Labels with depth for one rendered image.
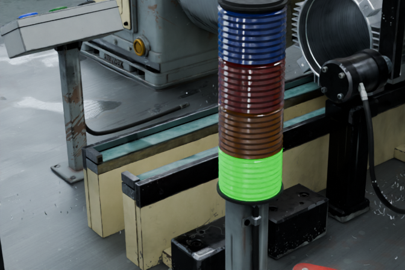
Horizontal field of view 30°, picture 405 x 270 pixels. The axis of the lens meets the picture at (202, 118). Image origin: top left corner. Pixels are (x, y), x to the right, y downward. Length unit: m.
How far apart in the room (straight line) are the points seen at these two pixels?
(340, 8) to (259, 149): 0.68
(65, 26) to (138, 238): 0.35
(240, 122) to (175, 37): 0.91
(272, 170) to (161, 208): 0.32
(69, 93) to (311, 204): 0.42
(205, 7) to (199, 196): 0.49
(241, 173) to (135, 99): 0.87
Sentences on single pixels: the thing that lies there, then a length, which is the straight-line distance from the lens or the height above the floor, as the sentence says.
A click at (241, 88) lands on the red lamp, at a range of 0.65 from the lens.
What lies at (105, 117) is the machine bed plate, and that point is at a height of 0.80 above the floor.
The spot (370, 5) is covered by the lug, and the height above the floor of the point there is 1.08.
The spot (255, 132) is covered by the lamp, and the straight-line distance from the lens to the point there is 0.67.
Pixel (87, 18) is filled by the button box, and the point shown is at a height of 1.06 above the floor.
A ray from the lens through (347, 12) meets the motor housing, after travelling 1.35.
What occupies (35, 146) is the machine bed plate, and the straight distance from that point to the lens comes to 1.37.
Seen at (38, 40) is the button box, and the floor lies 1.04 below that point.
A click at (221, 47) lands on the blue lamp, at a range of 0.66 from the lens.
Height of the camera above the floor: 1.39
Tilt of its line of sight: 24 degrees down
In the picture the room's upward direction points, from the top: 1 degrees counter-clockwise
